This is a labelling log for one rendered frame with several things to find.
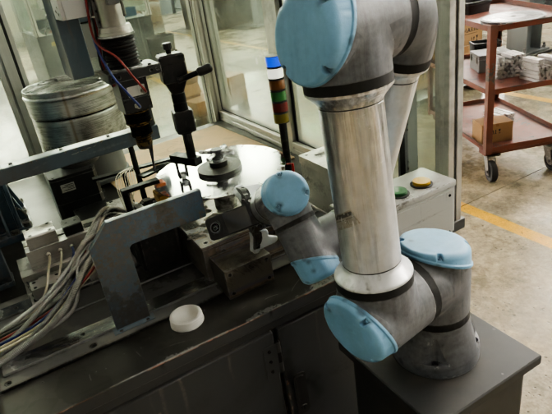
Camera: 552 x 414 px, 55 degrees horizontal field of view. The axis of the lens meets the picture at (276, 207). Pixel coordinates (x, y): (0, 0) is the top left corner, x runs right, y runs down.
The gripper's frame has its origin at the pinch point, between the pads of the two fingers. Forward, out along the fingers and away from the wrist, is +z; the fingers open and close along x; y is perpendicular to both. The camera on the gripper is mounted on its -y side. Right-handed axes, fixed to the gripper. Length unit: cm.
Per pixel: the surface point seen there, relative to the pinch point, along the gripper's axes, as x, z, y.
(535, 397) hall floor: -78, 41, 85
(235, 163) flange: 15.0, 9.9, 4.2
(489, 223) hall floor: -25, 123, 146
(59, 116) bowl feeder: 52, 57, -37
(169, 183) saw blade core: 14.4, 11.4, -12.4
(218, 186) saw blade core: 9.4, 3.2, -2.6
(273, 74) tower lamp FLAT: 37.9, 17.5, 22.8
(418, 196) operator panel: -6.0, -12.1, 36.8
